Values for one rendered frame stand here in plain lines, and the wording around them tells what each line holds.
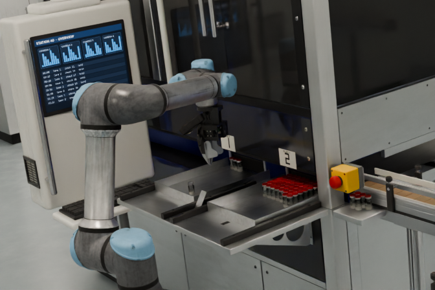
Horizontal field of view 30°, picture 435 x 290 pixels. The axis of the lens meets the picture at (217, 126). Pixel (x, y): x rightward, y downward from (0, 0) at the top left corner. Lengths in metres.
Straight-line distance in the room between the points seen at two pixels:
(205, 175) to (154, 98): 0.91
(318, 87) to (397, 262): 0.76
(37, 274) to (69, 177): 1.56
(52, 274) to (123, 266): 2.45
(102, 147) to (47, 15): 0.95
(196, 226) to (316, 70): 0.63
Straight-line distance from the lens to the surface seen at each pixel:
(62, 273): 4.68
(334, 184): 2.55
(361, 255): 2.82
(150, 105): 2.24
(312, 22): 2.51
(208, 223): 2.66
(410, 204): 2.56
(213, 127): 2.70
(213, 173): 3.13
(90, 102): 2.29
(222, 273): 3.34
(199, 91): 2.42
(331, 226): 2.69
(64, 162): 3.23
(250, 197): 2.83
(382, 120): 2.76
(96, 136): 2.31
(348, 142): 2.66
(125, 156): 3.35
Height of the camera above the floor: 1.86
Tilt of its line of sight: 15 degrees down
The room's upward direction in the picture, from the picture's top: 7 degrees counter-clockwise
